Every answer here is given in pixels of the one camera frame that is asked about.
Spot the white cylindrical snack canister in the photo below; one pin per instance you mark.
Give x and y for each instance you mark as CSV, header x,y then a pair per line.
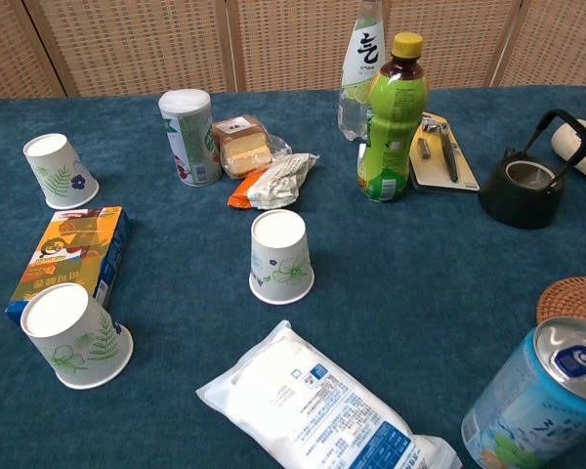
x,y
188,141

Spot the light blue drink can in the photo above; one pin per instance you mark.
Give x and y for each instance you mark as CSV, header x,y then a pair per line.
x,y
517,400

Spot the wrapped cake slice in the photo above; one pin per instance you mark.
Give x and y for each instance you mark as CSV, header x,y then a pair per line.
x,y
239,146

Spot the white paper cup green flower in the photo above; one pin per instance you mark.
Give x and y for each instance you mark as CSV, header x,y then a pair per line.
x,y
278,254

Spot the bamboo folding screen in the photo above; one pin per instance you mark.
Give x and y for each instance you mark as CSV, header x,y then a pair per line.
x,y
151,44

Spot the white paper cup blue flower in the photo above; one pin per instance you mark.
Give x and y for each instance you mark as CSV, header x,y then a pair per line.
x,y
54,166

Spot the blue felt table cloth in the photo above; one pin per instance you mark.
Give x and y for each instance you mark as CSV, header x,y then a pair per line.
x,y
420,273

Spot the clear bottle with white label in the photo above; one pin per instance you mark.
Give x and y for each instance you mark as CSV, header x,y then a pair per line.
x,y
364,54

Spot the green tea bottle yellow cap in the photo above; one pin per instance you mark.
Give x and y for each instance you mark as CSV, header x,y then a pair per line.
x,y
390,137

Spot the white wet wipes packet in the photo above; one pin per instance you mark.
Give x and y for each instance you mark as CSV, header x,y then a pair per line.
x,y
283,386

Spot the white paper cup green fern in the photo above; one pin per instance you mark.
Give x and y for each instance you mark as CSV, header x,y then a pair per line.
x,y
73,337

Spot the orange and blue carton box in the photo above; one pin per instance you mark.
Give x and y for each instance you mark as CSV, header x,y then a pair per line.
x,y
73,244

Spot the razor in yellow blister pack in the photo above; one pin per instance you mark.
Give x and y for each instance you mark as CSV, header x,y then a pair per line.
x,y
432,171

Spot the round woven rattan coaster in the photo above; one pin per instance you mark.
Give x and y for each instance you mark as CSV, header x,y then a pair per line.
x,y
571,298

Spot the orange and white snack packet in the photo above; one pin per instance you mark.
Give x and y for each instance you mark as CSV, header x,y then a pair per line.
x,y
273,185

